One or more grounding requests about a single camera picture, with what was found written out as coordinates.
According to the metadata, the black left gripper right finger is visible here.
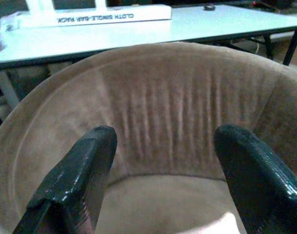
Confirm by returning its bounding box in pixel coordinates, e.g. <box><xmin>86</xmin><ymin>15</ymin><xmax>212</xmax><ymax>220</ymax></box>
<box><xmin>213</xmin><ymin>124</ymin><xmax>297</xmax><ymax>234</ymax></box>

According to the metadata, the long white printed cardboard box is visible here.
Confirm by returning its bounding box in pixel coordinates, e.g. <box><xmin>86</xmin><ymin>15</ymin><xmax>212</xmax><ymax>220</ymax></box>
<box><xmin>20</xmin><ymin>6</ymin><xmax>173</xmax><ymax>28</ymax></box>

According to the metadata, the white table with black legs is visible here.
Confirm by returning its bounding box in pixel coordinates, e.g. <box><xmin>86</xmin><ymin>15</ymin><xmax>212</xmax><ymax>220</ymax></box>
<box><xmin>0</xmin><ymin>3</ymin><xmax>297</xmax><ymax>126</ymax></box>

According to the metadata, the brown velvet round sofa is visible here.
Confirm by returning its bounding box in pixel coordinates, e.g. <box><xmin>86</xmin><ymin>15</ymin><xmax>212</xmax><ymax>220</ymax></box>
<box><xmin>0</xmin><ymin>41</ymin><xmax>297</xmax><ymax>234</ymax></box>

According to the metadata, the clear plastic bag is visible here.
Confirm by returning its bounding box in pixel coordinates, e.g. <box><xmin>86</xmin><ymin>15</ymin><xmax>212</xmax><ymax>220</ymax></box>
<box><xmin>0</xmin><ymin>13</ymin><xmax>23</xmax><ymax>34</ymax></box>

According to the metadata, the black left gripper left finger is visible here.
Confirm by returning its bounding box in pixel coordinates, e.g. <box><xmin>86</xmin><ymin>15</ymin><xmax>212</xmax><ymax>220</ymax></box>
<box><xmin>13</xmin><ymin>125</ymin><xmax>118</xmax><ymax>234</ymax></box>

